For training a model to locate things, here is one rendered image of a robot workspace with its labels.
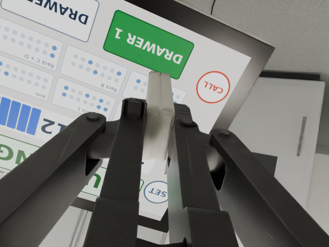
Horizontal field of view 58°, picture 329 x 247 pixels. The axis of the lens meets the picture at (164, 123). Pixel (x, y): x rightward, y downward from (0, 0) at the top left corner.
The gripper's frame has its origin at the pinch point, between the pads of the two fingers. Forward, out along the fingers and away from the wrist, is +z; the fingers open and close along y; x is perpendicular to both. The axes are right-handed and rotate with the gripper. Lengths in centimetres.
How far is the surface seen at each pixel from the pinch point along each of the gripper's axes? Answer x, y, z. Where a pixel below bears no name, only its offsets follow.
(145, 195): -20.5, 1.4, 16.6
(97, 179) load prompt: -18.5, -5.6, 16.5
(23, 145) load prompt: -14.3, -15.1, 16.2
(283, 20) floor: -3, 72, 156
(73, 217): -102, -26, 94
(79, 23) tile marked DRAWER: 1.8, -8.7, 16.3
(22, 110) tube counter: -9.4, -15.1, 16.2
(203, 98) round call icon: -4.8, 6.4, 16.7
